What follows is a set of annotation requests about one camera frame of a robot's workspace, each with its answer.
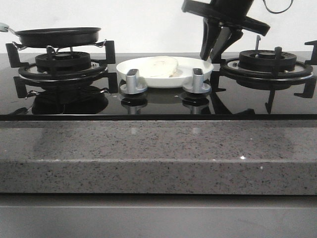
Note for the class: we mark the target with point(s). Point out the silver right stove knob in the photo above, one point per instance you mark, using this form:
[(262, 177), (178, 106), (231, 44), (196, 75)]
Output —
[(197, 85)]

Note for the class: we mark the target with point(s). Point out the black glass cooktop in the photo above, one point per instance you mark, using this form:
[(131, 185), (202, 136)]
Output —
[(229, 99)]

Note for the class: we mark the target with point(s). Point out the black frying pan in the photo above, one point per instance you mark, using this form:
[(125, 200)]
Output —
[(55, 37)]

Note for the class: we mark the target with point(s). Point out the grey cabinet drawer front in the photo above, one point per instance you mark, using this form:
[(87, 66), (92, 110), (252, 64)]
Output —
[(151, 216)]

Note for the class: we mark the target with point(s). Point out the white ceramic plate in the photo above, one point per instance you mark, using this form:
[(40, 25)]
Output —
[(181, 76)]

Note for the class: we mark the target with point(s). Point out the right black gas burner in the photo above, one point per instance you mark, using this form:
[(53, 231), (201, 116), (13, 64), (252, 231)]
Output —
[(264, 60)]

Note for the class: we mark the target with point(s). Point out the left black gas burner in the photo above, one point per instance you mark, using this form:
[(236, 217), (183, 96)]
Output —
[(64, 62)]

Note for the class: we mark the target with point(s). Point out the black gas burner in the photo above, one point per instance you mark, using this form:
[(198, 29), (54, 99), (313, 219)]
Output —
[(64, 62), (264, 60)]

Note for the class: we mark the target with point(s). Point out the silver stove knob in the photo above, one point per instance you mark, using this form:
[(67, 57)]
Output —
[(197, 85), (134, 84)]

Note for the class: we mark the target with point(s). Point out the right black pan support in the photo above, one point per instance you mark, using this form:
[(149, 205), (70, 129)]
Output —
[(303, 74)]

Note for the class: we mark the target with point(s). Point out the left black pan support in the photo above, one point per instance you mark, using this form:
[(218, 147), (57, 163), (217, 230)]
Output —
[(61, 81)]

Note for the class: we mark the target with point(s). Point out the silver left stove knob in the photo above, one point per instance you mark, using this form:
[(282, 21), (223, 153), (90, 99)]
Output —
[(134, 84)]

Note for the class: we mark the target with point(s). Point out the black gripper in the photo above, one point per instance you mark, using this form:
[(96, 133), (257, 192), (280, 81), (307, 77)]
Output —
[(229, 12)]

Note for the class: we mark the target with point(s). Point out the fried egg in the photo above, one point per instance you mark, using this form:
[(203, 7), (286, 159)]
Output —
[(160, 66)]

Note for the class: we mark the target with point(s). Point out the black pan support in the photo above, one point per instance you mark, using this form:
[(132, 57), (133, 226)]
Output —
[(61, 81), (303, 74)]

